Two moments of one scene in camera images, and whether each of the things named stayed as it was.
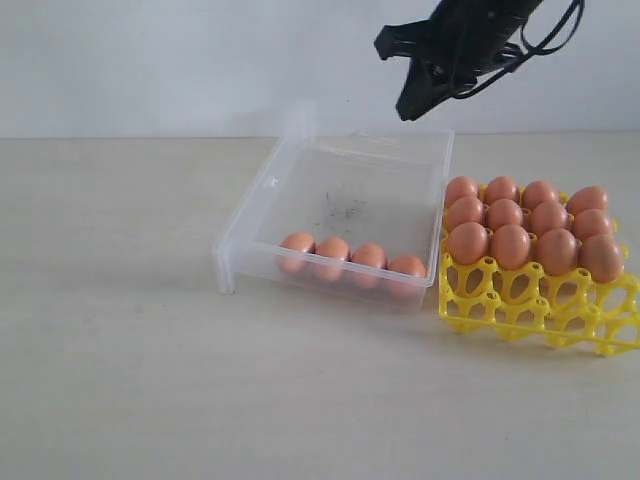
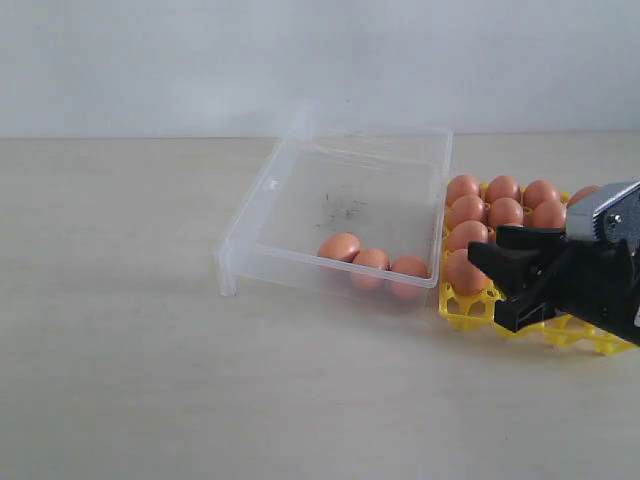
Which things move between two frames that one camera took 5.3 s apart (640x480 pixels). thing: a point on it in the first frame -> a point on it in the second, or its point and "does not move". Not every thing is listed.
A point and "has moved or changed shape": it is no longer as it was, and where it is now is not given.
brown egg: x=500 y=188 does not move
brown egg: x=466 y=209 does not move
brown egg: x=538 y=192 does not move
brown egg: x=587 y=198 has moved or changed shape
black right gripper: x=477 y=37 -> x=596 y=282
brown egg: x=460 y=186 does not move
